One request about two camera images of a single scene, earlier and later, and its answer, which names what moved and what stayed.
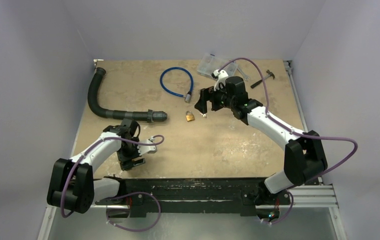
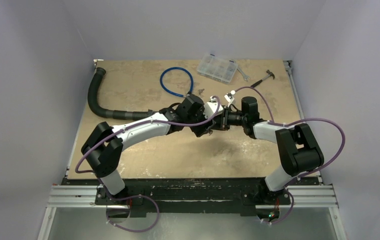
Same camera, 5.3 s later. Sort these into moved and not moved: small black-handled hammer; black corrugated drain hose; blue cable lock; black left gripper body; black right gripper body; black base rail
Moved: black right gripper body; black left gripper body
Not moved: black corrugated drain hose; blue cable lock; black base rail; small black-handled hammer
